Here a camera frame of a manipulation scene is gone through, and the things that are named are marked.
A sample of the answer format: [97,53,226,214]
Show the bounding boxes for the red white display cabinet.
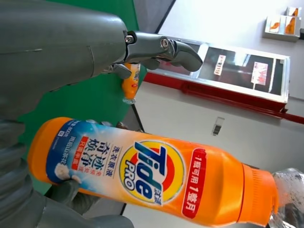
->
[143,36,304,125]

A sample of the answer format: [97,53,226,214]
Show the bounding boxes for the floor socket plate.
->
[211,117,225,136]

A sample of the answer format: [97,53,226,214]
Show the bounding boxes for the white shelf with orange pictures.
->
[262,6,302,43]

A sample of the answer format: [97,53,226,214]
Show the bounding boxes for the orange Tide detergent bottle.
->
[27,117,304,228]
[121,63,141,105]

